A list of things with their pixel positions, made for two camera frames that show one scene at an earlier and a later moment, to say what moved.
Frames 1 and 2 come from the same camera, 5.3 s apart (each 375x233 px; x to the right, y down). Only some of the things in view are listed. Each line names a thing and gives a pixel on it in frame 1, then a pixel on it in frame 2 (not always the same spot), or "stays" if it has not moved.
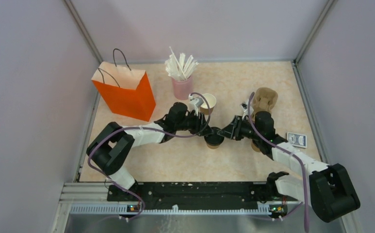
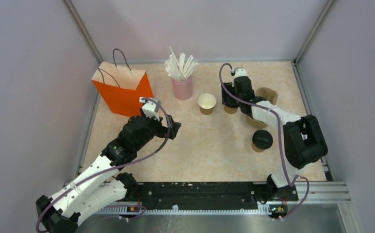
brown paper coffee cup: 254,147 stays
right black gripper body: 242,129 to 231,88
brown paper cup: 214,147 to 230,110
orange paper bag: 127,91 stays
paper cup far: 204,108 stays
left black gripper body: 191,123 to 155,128
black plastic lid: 214,139 to 229,102
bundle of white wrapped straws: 176,69 stays
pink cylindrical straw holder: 182,89 stays
